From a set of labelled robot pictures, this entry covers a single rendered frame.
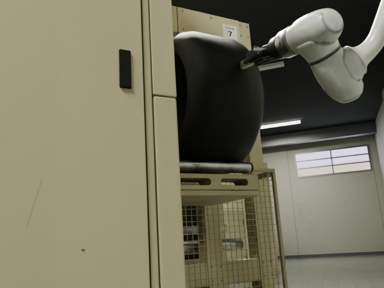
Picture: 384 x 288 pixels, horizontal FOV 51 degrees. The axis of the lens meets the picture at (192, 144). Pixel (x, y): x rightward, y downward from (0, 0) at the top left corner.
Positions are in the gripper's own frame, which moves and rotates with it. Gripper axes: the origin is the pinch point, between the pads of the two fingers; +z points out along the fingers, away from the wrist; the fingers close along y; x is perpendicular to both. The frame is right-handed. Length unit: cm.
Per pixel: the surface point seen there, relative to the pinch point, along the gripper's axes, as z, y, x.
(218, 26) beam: 57, -22, -39
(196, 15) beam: 57, -9, -43
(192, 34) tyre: 15.7, 14.2, -13.6
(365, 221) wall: 689, -891, 132
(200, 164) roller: 11.8, 12.7, 36.9
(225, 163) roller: 12.0, 2.0, 36.1
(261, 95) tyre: 2.7, -8.2, 10.5
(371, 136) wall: 685, -929, -114
